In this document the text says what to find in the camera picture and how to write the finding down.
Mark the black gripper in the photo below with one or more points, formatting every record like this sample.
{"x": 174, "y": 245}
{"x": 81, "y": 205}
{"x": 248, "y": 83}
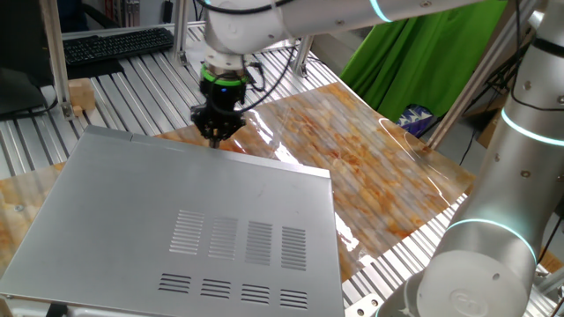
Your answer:
{"x": 222, "y": 99}

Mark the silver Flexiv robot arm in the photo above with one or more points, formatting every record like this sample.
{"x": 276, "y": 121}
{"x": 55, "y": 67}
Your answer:
{"x": 506, "y": 198}

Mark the grey metal box lid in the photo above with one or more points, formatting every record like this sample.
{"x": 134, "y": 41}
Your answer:
{"x": 176, "y": 220}

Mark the black power adapter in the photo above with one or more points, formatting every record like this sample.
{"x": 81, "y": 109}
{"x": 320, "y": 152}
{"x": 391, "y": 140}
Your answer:
{"x": 167, "y": 11}

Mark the black keyboard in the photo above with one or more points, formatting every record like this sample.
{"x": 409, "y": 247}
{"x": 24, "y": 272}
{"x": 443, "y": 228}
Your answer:
{"x": 114, "y": 44}

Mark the wooden block cube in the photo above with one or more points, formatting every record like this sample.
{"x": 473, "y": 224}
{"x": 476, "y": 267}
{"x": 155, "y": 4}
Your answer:
{"x": 81, "y": 92}

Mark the small wooden block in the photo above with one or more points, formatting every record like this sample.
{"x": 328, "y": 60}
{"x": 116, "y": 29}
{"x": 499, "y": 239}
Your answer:
{"x": 77, "y": 111}

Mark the orange marble pattern sheet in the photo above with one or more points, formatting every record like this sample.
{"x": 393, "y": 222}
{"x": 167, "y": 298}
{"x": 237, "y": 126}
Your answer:
{"x": 352, "y": 167}

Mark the blue white patterned bag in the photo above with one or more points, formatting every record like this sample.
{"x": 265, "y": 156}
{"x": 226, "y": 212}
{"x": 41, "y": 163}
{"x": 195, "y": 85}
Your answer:
{"x": 414, "y": 121}

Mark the black computer monitor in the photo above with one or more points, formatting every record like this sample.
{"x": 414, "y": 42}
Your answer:
{"x": 22, "y": 44}

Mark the green cloth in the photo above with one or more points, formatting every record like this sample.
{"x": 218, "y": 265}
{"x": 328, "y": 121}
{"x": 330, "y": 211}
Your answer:
{"x": 418, "y": 57}

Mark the silver screw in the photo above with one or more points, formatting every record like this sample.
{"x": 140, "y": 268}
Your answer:
{"x": 18, "y": 208}

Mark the aluminium frame post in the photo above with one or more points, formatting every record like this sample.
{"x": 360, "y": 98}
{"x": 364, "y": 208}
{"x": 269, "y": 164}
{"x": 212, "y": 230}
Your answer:
{"x": 303, "y": 55}
{"x": 180, "y": 31}
{"x": 476, "y": 79}
{"x": 55, "y": 66}

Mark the white corner bracket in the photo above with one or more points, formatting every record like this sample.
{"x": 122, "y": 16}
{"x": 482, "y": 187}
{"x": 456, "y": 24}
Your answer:
{"x": 363, "y": 307}

